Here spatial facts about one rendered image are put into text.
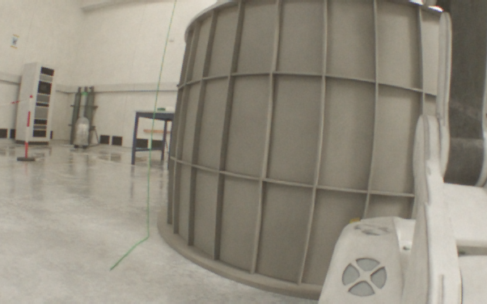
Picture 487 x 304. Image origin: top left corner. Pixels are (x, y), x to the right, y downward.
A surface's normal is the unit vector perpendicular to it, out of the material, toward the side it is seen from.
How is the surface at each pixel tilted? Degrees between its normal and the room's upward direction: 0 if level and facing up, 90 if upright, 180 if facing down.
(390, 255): 38
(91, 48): 90
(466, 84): 110
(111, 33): 90
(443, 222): 27
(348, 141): 90
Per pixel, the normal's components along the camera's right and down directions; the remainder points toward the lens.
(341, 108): -0.29, 0.02
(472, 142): -0.29, -0.31
